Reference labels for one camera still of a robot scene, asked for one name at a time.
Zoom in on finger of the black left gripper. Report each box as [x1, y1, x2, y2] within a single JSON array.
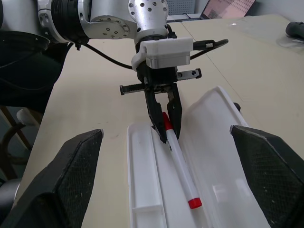
[[143, 85, 167, 144], [166, 82, 183, 140]]

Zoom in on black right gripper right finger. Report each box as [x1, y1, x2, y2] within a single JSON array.
[[229, 125, 304, 228]]

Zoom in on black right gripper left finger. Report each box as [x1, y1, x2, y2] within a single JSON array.
[[0, 129, 105, 228]]

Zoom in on white marker with red cap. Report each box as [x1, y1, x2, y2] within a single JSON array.
[[162, 112, 203, 210]]

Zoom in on white plastic pencil case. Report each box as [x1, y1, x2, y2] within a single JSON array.
[[126, 85, 272, 228]]

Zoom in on grey rounded object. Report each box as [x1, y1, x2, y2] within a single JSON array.
[[0, 178, 22, 216]]

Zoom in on wooden chair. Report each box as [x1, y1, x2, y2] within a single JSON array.
[[0, 106, 44, 181]]

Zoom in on grey perforated panel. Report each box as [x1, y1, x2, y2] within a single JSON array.
[[166, 0, 203, 16]]

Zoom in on open laptop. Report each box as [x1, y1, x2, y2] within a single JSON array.
[[199, 0, 257, 20]]

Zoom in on clear plastic sheet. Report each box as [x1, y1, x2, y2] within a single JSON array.
[[227, 17, 304, 49]]

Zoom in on dark robot torso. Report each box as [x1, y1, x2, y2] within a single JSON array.
[[0, 29, 72, 113]]

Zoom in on black handheld controller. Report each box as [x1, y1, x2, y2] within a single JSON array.
[[285, 21, 304, 40]]

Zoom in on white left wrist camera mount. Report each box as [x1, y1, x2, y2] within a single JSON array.
[[131, 37, 193, 72]]

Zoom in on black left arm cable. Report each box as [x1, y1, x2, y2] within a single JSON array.
[[68, 23, 229, 71]]

